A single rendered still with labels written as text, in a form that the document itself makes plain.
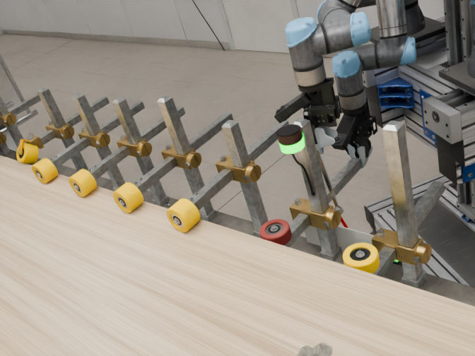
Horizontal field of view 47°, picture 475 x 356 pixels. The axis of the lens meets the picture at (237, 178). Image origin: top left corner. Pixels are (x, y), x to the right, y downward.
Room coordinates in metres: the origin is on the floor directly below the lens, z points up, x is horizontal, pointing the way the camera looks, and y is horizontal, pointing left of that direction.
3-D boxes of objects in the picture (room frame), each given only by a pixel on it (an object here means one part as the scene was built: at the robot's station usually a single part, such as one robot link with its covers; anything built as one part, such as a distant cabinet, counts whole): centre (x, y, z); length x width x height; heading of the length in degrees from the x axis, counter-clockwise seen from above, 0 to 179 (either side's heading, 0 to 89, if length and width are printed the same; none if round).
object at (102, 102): (2.23, 0.58, 0.95); 0.37 x 0.03 x 0.03; 130
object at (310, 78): (1.26, -0.25, 1.23); 0.08 x 0.08 x 0.05
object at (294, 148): (1.16, -0.15, 1.11); 0.06 x 0.06 x 0.02
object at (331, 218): (1.21, -0.17, 0.85); 0.14 x 0.06 x 0.05; 40
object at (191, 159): (1.59, 0.15, 0.95); 0.14 x 0.06 x 0.05; 40
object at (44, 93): (2.15, 0.62, 0.90); 0.04 x 0.04 x 0.48; 40
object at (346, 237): (1.19, -0.23, 0.75); 0.26 x 0.01 x 0.10; 40
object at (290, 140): (1.16, -0.15, 1.14); 0.06 x 0.06 x 0.02
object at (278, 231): (1.13, -0.05, 0.85); 0.08 x 0.08 x 0.11
